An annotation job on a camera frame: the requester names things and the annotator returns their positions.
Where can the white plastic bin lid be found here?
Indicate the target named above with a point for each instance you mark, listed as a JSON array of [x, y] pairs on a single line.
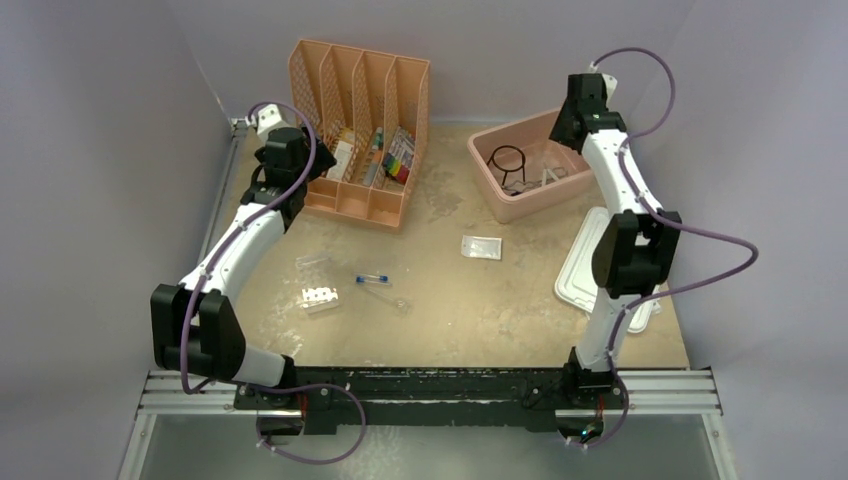
[[575, 284]]

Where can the green capped tube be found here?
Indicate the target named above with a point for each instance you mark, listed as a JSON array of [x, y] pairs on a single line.
[[373, 158]]

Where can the white clay triangle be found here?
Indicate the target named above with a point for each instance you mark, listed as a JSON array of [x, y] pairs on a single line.
[[548, 176]]

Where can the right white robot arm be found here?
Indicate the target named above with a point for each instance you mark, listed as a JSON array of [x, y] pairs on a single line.
[[635, 251]]

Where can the aluminium frame rail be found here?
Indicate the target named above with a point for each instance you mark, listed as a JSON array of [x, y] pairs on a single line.
[[655, 392]]

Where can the white orange box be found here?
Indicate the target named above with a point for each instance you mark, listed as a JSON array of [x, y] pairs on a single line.
[[343, 153]]

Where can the blue capped test tube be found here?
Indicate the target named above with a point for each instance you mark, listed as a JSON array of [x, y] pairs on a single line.
[[372, 279]]

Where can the clear test tube rack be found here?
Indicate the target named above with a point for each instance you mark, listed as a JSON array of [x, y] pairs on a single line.
[[318, 286]]

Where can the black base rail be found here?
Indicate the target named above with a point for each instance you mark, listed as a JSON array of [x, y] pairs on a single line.
[[539, 400]]

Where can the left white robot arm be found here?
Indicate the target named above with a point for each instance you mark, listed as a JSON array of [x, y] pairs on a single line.
[[195, 328]]

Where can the pink plastic bin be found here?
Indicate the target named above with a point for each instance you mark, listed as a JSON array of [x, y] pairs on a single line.
[[532, 135]]

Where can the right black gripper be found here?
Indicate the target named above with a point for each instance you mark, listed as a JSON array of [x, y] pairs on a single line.
[[559, 133]]

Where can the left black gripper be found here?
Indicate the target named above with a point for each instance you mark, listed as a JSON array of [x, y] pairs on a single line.
[[322, 162]]

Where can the orange plastic file organizer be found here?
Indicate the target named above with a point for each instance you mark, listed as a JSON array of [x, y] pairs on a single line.
[[339, 87]]

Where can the black wire tripod stand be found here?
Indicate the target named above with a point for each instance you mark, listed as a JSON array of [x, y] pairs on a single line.
[[509, 163]]

